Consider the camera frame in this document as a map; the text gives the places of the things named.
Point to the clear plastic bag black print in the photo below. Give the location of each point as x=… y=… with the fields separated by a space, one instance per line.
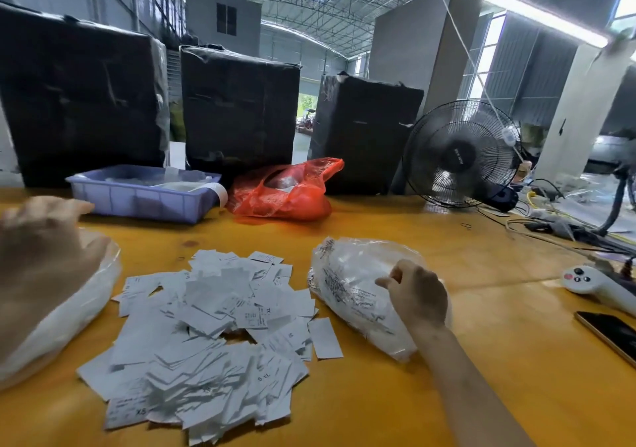
x=353 y=293

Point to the large clear bag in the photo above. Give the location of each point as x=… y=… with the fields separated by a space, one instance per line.
x=65 y=317

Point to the large black wrapped bale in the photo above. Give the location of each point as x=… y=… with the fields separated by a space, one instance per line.
x=238 y=112
x=366 y=135
x=79 y=99

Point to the person's left hand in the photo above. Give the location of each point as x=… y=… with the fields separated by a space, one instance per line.
x=40 y=263

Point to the blue plastic bin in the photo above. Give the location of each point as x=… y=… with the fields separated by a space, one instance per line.
x=134 y=195

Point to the pile of white labels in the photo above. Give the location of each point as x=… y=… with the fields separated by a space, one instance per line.
x=214 y=347

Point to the black smartphone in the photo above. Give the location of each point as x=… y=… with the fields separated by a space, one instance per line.
x=608 y=330

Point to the red plastic bag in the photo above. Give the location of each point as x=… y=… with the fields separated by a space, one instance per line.
x=286 y=191

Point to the person's right forearm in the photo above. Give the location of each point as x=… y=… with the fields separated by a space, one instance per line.
x=467 y=392

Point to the white round remote control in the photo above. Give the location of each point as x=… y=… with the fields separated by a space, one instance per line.
x=596 y=285

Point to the black table fan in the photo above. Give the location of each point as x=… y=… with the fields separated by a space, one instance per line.
x=462 y=153

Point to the person's right hand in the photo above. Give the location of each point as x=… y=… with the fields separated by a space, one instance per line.
x=417 y=298

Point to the grey cabin with window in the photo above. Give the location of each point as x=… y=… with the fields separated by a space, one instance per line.
x=224 y=22

